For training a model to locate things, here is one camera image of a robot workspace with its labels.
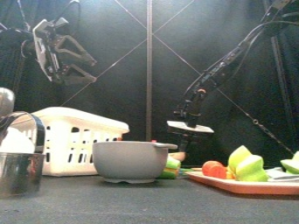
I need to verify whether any peach toy piece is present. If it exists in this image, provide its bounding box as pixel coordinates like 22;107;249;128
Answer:
169;151;188;163

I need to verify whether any green yellow striped toy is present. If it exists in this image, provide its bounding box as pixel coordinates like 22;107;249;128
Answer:
156;155;182;180

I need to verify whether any red orange toy tomato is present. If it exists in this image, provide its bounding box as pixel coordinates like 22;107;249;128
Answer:
200;160;229;180

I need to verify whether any yellow green toy wedge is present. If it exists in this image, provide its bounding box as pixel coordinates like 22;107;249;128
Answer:
227;144;269;183

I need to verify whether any silver rounded metal object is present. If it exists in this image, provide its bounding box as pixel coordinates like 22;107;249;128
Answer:
0;87;16;118

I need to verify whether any white plastic slotted basket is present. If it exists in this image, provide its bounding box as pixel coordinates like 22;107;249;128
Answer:
10;106;130;178

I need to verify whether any orange cutting board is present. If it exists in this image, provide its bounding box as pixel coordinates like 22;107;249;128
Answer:
184;170;299;196

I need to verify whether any grey white flat toy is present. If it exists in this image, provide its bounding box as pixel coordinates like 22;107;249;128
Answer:
265;166;299;183

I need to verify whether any light green toy slice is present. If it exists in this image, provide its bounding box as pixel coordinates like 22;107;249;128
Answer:
279;150;299;175

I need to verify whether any white round object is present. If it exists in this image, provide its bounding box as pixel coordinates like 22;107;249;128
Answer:
0;127;36;154

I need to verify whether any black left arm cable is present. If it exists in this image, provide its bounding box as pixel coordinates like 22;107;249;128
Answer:
53;0;81;28

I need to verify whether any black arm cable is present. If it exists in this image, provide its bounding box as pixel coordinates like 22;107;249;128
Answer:
53;0;81;28
232;18;299;74

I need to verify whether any grey bowl with lip handle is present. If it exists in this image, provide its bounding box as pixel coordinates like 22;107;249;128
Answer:
90;140;178;185

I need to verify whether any grey vertical frame pole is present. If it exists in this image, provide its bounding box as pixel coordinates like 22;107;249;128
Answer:
144;0;154;142

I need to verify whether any dark vertical frame bar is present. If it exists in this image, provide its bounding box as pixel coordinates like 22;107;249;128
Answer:
269;34;295;147

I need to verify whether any shiny steel pan with handle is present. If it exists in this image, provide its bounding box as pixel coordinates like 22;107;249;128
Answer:
0;110;46;198

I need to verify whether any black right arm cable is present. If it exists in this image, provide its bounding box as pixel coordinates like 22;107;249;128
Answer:
232;18;299;74

